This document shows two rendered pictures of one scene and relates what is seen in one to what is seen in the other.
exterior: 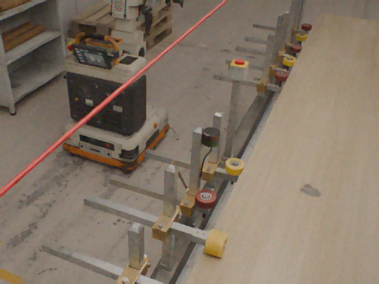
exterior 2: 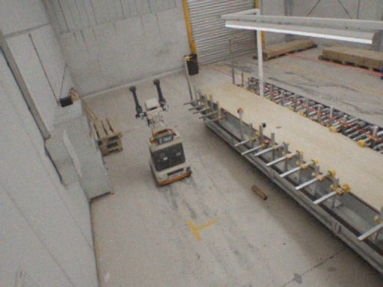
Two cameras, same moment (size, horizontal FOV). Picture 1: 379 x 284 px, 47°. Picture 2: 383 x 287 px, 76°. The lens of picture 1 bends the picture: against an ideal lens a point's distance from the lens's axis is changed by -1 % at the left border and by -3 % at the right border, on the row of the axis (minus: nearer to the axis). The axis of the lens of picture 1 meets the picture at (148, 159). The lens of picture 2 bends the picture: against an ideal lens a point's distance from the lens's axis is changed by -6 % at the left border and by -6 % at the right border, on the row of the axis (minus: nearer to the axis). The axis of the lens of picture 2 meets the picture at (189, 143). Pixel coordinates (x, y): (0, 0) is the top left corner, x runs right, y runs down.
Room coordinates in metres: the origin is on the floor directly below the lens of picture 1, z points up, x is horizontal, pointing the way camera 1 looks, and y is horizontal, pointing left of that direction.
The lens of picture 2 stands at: (-0.23, 2.57, 2.86)
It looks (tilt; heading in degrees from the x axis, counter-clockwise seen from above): 31 degrees down; 318
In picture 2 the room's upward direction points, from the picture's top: 11 degrees counter-clockwise
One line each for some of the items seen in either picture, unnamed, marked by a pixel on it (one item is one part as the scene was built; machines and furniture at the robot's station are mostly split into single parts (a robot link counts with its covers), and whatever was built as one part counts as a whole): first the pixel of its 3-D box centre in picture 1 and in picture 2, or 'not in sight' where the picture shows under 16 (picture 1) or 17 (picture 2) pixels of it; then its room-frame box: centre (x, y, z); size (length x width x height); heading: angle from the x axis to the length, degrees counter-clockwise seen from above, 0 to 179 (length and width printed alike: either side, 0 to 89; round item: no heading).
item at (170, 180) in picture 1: (169, 222); (272, 147); (1.11, -0.07, 0.93); 0.04 x 0.04 x 0.48; 65
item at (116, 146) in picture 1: (97, 141); (175, 171); (2.67, 0.37, 0.23); 0.41 x 0.02 x 0.08; 63
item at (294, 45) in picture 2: not in sight; (284, 47); (4.56, -8.10, 0.23); 2.41 x 0.77 x 0.17; 66
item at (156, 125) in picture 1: (117, 128); (169, 166); (2.97, 0.24, 0.16); 0.67 x 0.64 x 0.25; 153
